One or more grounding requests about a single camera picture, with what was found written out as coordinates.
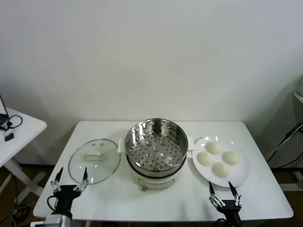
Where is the black power cable with plug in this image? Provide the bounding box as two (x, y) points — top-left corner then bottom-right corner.
(267, 122), (303, 164)

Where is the cream electric cooking pot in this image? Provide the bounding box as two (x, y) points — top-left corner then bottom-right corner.
(125, 151), (187, 192)

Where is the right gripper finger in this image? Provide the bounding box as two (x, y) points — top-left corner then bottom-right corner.
(208, 181), (226, 207)
(228, 181), (242, 206)

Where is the thin black power cable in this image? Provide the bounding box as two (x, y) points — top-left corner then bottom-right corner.
(269, 152), (303, 169)

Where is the white round plate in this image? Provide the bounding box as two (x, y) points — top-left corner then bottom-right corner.
(191, 135), (250, 188)

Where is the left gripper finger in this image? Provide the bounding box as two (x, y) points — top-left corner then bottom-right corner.
(73, 167), (90, 192)
(51, 167), (64, 193)

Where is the black laptop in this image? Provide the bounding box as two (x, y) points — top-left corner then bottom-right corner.
(0, 93), (10, 126)

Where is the stainless steel steamer basket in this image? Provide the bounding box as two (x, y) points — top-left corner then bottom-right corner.
(117, 118), (196, 178)

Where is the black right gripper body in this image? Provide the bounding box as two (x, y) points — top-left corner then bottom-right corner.
(218, 200), (242, 227)

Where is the round glass pot lid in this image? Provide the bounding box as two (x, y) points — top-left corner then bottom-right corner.
(68, 138), (122, 185)

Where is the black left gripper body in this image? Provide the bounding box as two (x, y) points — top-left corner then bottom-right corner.
(52, 185), (80, 217)

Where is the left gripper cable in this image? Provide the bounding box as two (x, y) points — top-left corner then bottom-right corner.
(46, 195), (58, 212)

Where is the white furniture base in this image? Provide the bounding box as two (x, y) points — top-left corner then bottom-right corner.
(280, 170), (303, 192)

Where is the white steamed baozi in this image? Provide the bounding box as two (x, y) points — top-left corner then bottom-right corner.
(197, 151), (215, 166)
(206, 141), (223, 156)
(212, 161), (232, 178)
(222, 150), (240, 166)

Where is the looped black cable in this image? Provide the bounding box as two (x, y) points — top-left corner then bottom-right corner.
(6, 114), (23, 130)

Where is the white shelf unit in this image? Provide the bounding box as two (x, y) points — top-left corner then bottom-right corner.
(293, 91), (303, 130)

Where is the white side table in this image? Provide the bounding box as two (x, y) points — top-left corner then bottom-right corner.
(0, 106), (48, 204)

